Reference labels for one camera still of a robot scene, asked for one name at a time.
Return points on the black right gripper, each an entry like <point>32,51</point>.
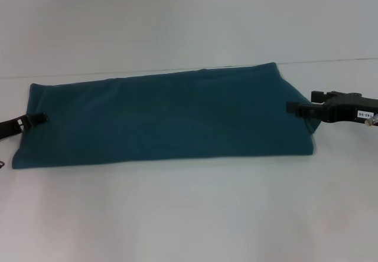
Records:
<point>350,108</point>

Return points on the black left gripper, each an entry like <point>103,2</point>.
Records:
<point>10,126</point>

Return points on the teal t-shirt with FREE print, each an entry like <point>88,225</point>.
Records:
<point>177,120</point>

